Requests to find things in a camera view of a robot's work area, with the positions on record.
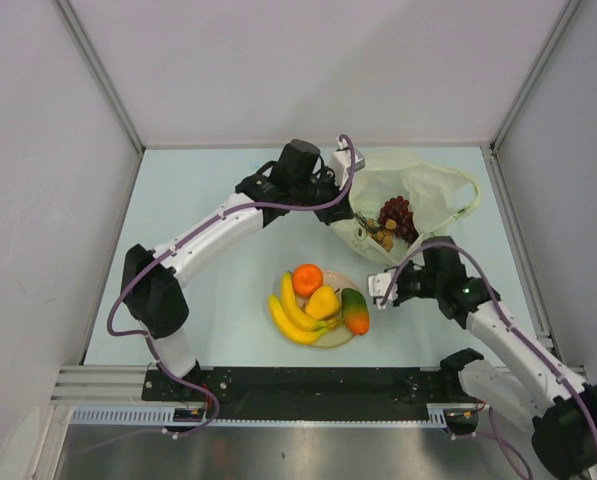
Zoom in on dark red fake grapes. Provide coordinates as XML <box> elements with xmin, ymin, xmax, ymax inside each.
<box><xmin>377</xmin><ymin>196</ymin><xmax>419</xmax><ymax>246</ymax></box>

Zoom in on orange fake persimmon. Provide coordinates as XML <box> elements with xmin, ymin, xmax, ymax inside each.
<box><xmin>292</xmin><ymin>263</ymin><xmax>324</xmax><ymax>298</ymax></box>

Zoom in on green orange fake mango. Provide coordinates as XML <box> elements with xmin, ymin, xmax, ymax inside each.
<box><xmin>341</xmin><ymin>288</ymin><xmax>370</xmax><ymax>335</ymax></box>

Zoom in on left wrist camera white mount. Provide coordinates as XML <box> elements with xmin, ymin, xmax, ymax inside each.
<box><xmin>328</xmin><ymin>145</ymin><xmax>365</xmax><ymax>190</ymax></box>

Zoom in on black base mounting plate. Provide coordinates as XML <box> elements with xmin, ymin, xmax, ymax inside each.
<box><xmin>141</xmin><ymin>367</ymin><xmax>486</xmax><ymax>427</ymax></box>

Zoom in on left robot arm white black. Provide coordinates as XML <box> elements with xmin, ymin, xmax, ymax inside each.
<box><xmin>113</xmin><ymin>135</ymin><xmax>365</xmax><ymax>400</ymax></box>

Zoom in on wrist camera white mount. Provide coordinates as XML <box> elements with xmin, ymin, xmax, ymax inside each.
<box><xmin>367</xmin><ymin>269</ymin><xmax>397</xmax><ymax>310</ymax></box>
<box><xmin>328</xmin><ymin>145</ymin><xmax>365</xmax><ymax>190</ymax></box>

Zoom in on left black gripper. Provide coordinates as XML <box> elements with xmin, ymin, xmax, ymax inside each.
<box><xmin>291</xmin><ymin>166</ymin><xmax>354</xmax><ymax>226</ymax></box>

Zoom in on yellow fake banana bunch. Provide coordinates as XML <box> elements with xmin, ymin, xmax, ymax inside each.
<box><xmin>268</xmin><ymin>272</ymin><xmax>339</xmax><ymax>345</ymax></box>

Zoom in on translucent plastic avocado-print bag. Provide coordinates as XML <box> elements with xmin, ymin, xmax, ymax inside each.
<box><xmin>331</xmin><ymin>149</ymin><xmax>481</xmax><ymax>266</ymax></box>

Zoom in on beige round plate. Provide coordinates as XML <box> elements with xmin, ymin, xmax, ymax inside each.
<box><xmin>272</xmin><ymin>269</ymin><xmax>368</xmax><ymax>351</ymax></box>

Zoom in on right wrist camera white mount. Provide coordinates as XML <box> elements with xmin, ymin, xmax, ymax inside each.
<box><xmin>367</xmin><ymin>269</ymin><xmax>397</xmax><ymax>310</ymax></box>

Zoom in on yellow fake pear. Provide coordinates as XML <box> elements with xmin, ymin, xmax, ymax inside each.
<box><xmin>304</xmin><ymin>285</ymin><xmax>342</xmax><ymax>320</ymax></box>

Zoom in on brown fake nuts cluster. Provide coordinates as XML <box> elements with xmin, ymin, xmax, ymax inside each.
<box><xmin>355</xmin><ymin>213</ymin><xmax>394</xmax><ymax>252</ymax></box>

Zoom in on white slotted cable duct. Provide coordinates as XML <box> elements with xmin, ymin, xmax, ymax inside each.
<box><xmin>70</xmin><ymin>405</ymin><xmax>447</xmax><ymax>429</ymax></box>

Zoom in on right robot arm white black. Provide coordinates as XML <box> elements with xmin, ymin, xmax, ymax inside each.
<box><xmin>368</xmin><ymin>236</ymin><xmax>597</xmax><ymax>479</ymax></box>

